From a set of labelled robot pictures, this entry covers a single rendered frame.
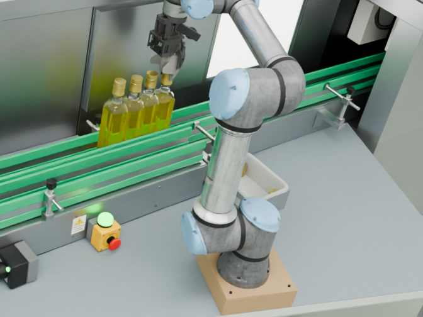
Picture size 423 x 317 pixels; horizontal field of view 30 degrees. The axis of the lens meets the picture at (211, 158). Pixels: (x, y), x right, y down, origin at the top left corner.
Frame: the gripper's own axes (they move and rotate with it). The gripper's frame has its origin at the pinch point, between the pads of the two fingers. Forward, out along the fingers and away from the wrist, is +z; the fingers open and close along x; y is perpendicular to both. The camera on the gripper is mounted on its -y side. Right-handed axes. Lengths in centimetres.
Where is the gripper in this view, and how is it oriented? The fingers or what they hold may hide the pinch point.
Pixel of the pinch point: (168, 72)
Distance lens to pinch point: 237.6
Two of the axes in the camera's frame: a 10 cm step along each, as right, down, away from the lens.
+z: -2.1, 7.9, 5.7
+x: 6.4, 5.5, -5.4
